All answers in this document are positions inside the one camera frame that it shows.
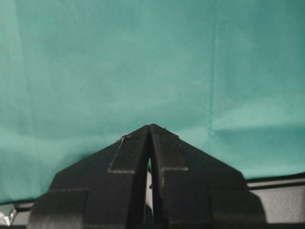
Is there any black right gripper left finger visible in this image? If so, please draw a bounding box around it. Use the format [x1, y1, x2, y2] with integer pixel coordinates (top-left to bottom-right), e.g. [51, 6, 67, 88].
[29, 125, 150, 225]

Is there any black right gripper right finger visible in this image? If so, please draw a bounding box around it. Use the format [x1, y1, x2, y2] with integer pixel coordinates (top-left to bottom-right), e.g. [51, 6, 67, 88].
[150, 124, 266, 225]

